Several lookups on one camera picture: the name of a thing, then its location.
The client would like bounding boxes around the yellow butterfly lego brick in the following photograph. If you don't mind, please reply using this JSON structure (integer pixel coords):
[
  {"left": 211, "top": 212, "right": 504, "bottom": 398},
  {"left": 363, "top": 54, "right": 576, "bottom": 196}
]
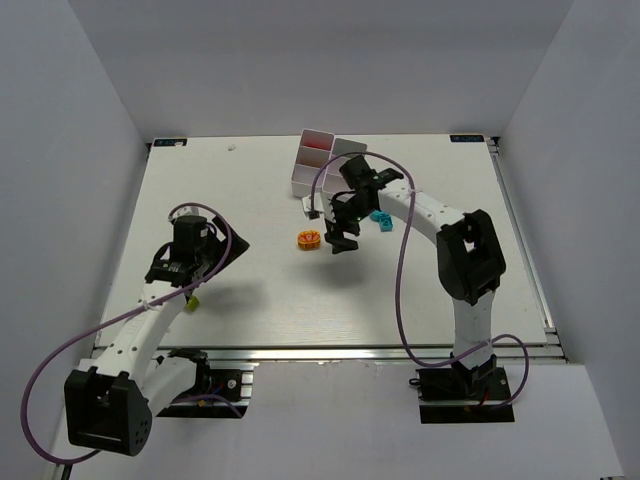
[{"left": 297, "top": 230, "right": 321, "bottom": 251}]

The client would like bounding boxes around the small teal lego brick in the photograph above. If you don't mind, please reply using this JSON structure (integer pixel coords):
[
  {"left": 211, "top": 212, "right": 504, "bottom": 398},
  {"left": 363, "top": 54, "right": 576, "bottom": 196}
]
[{"left": 378, "top": 216, "right": 393, "bottom": 232}]

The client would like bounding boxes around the lime green lego brick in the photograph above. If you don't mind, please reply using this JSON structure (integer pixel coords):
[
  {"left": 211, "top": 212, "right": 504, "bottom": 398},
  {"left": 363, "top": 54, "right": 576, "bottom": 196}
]
[{"left": 185, "top": 296, "right": 200, "bottom": 312}]

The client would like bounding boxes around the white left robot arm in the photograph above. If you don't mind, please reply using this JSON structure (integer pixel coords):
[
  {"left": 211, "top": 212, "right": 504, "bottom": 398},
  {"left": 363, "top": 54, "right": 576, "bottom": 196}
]
[{"left": 64, "top": 215, "right": 250, "bottom": 456}]

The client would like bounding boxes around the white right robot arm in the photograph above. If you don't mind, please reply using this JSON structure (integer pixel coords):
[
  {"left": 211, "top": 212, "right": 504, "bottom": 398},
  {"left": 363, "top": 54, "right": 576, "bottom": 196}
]
[{"left": 323, "top": 152, "right": 506, "bottom": 375}]

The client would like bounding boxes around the teal rounded lego brick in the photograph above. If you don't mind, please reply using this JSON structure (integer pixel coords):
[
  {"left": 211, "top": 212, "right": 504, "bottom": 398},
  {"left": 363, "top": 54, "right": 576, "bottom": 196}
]
[{"left": 369, "top": 210, "right": 389, "bottom": 223}]

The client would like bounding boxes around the white divided container left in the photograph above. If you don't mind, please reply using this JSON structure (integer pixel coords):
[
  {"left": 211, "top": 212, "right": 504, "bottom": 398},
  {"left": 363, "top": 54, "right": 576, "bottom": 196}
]
[{"left": 291, "top": 129, "right": 335, "bottom": 198}]

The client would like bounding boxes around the left blue corner label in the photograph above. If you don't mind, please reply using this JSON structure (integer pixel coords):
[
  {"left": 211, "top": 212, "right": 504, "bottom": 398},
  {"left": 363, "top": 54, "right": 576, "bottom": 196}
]
[{"left": 152, "top": 138, "right": 188, "bottom": 148}]

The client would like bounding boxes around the blue table corner label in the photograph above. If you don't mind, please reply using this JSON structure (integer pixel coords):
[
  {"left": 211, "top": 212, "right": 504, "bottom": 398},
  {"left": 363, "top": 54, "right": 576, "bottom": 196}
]
[{"left": 449, "top": 134, "right": 485, "bottom": 143}]

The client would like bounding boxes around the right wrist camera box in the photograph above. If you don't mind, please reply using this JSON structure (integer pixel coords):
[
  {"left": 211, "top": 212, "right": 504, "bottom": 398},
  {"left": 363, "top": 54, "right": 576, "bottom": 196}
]
[{"left": 301, "top": 193, "right": 324, "bottom": 220}]

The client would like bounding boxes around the aluminium table rail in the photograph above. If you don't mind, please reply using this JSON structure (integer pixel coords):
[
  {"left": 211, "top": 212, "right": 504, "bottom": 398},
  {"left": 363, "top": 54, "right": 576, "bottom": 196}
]
[{"left": 92, "top": 342, "right": 566, "bottom": 365}]

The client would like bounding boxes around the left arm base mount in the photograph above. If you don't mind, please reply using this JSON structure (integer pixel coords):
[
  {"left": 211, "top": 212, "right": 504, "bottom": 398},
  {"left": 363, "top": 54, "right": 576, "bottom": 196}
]
[{"left": 158, "top": 361, "right": 254, "bottom": 419}]

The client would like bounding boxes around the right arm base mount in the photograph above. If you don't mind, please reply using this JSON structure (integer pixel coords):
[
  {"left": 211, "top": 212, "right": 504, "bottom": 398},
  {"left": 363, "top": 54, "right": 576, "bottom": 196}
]
[{"left": 408, "top": 359, "right": 515, "bottom": 425}]

